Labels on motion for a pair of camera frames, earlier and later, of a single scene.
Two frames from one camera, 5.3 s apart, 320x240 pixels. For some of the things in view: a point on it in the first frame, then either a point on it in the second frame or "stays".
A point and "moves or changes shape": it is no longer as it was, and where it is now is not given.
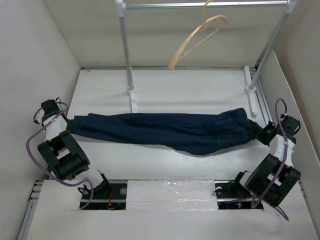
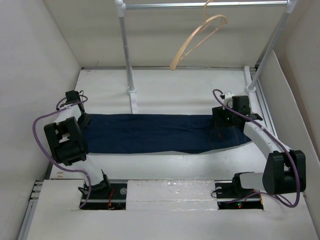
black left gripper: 70,125 -> 86,121
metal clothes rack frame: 290,6 stays
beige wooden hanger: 173,59 stays
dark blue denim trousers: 198,133 moves or changes shape
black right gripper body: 276,125 -> 229,119
